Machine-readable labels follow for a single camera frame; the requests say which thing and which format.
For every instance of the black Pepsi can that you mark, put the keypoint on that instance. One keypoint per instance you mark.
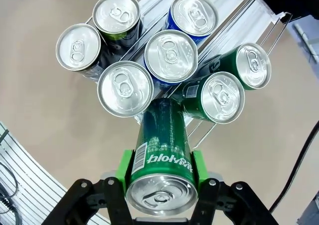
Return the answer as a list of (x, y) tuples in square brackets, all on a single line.
[(77, 46), (115, 13)]

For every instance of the green beverage can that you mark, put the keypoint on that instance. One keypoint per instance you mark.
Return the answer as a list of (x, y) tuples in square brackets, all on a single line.
[(162, 140), (253, 65), (223, 96)]

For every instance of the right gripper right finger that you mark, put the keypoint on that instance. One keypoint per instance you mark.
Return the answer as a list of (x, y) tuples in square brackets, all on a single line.
[(211, 202)]

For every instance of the ribbed aluminium base plate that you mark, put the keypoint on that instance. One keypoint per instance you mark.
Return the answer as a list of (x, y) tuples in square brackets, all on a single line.
[(37, 175)]

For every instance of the blue white beverage can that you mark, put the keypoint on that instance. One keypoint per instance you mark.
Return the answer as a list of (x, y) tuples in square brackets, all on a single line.
[(170, 55), (124, 87), (193, 13)]

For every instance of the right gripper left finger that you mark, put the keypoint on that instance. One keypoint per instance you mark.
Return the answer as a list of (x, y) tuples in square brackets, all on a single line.
[(114, 202)]

